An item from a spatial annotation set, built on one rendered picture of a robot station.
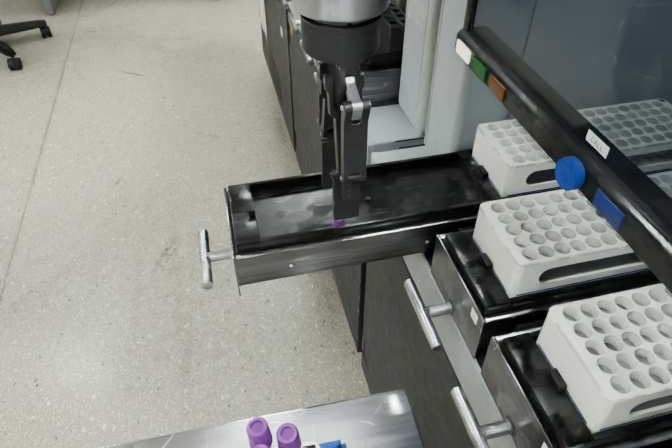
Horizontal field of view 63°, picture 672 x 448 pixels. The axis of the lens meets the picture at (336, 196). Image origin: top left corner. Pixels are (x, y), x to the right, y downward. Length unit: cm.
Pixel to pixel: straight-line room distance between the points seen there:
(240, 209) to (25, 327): 118
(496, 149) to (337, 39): 32
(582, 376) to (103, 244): 163
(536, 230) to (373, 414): 27
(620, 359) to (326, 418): 27
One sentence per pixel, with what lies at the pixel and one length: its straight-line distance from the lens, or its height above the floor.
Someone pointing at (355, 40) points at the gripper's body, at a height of 107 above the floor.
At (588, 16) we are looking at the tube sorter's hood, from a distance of 53.
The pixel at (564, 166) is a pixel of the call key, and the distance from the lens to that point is 53.
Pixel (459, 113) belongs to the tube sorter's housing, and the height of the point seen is 86.
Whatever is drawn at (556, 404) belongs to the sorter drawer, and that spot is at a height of 82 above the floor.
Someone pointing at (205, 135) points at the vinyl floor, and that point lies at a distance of 233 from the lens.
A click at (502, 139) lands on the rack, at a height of 86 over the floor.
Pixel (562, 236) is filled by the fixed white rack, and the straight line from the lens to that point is 64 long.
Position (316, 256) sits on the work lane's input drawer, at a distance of 68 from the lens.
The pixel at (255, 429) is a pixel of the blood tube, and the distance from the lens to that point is 39.
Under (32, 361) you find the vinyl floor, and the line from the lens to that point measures 172.
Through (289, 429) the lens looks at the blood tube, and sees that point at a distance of 39.
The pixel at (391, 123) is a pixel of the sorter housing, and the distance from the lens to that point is 101.
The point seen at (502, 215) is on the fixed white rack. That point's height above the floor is 86.
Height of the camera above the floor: 128
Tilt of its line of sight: 41 degrees down
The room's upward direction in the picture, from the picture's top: straight up
